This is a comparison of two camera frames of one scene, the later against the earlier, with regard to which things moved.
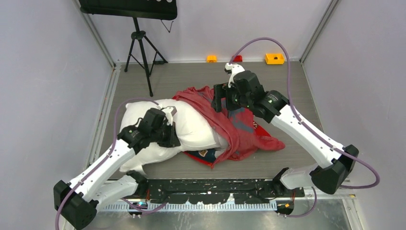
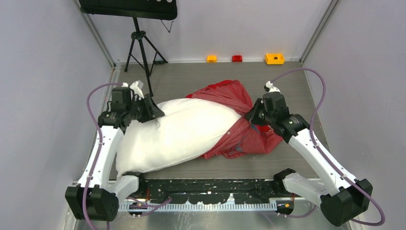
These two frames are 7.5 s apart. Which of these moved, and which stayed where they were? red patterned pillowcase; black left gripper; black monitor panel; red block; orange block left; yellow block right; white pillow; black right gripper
Moved: black right gripper; red patterned pillowcase; black left gripper; white pillow
Stayed: orange block left; black monitor panel; yellow block right; red block
